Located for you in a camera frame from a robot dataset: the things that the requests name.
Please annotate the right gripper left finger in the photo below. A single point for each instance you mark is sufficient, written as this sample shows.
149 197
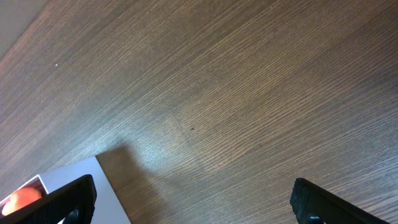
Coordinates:
72 203

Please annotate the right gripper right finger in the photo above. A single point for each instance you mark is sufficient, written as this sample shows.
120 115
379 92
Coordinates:
313 204

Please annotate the pink open cardboard box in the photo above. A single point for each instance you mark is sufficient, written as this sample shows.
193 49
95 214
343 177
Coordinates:
108 209

